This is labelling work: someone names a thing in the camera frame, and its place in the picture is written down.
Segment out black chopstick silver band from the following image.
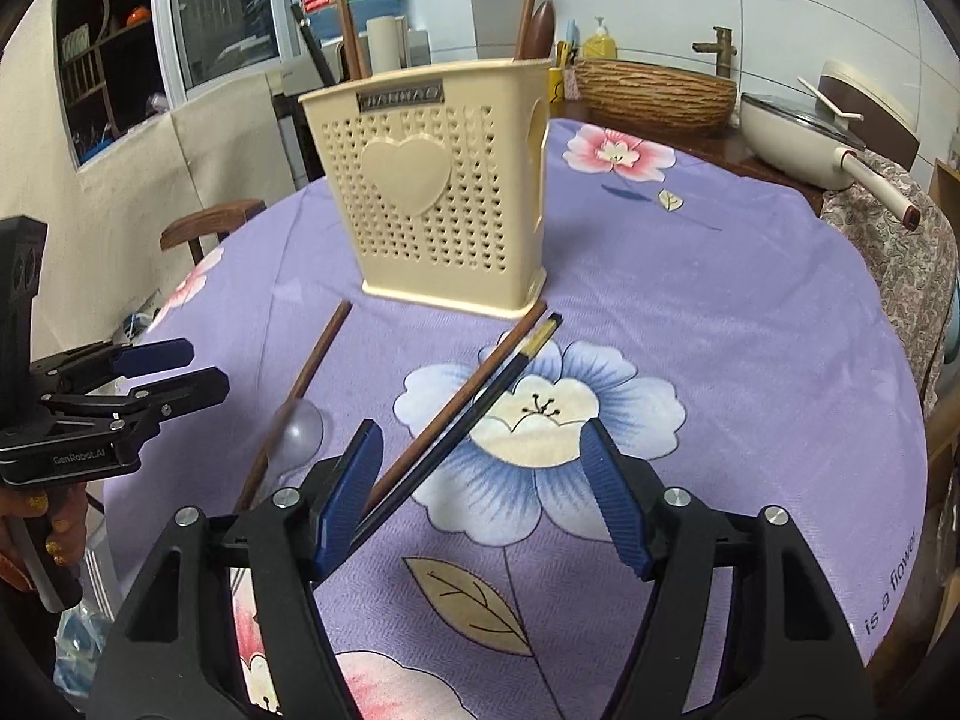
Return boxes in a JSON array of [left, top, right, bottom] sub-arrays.
[[290, 2, 335, 88]]

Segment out brown wooden spoon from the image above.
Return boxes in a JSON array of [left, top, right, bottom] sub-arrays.
[[519, 0, 555, 60]]

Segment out left hand yellow nails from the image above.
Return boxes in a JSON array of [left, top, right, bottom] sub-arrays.
[[0, 484, 88, 592]]

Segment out translucent plastic spoon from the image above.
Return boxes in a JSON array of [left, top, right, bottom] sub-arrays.
[[252, 398, 324, 505]]

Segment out wooden chair back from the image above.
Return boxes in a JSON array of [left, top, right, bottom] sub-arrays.
[[160, 199, 267, 265]]

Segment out purple floral tablecloth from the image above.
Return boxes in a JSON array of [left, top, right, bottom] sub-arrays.
[[106, 121, 926, 718]]

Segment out glass cabinet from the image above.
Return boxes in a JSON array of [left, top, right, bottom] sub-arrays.
[[53, 0, 296, 164]]

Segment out cream plastic utensil holder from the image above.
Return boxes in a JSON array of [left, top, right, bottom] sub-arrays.
[[299, 59, 550, 319]]

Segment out black chopstick gold band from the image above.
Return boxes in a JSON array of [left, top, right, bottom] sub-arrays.
[[313, 312, 563, 585]]

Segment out floral cloth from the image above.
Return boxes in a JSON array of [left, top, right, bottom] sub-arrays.
[[820, 151, 958, 415]]

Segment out cream frying pan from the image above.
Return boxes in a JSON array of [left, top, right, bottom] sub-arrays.
[[739, 76, 923, 231]]

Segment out yellow mug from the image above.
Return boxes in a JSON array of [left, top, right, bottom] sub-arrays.
[[547, 67, 566, 104]]

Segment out woven brown basket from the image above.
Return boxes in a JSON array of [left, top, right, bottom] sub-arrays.
[[574, 59, 737, 133]]

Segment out yellow soap bottle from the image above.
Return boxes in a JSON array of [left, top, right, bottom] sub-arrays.
[[581, 16, 617, 60]]

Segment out brass faucet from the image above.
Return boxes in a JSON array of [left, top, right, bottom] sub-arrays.
[[692, 26, 737, 80]]

